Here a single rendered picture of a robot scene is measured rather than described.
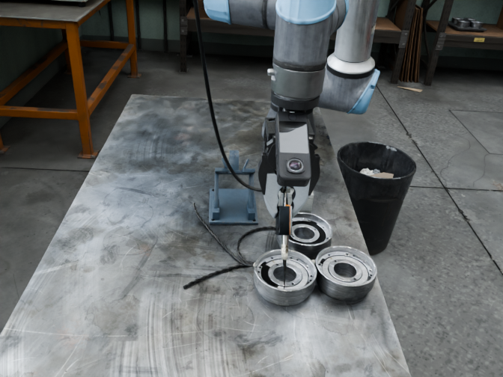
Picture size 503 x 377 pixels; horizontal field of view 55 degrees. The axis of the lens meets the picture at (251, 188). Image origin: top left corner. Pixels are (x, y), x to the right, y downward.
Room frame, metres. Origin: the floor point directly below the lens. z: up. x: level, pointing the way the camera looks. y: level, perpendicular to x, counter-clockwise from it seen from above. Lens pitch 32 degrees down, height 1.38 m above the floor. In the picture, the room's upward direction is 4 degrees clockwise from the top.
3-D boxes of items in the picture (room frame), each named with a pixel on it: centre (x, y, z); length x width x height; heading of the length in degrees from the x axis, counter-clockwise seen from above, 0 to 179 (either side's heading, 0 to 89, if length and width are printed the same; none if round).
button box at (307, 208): (0.89, -0.09, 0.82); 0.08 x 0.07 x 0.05; 3
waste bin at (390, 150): (1.85, -0.53, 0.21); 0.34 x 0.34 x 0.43
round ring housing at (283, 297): (0.62, -0.07, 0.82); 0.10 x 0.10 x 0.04
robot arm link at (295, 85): (0.67, -0.05, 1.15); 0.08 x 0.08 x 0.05
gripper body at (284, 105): (0.68, -0.05, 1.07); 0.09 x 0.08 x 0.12; 6
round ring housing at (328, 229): (0.74, -0.11, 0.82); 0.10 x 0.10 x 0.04
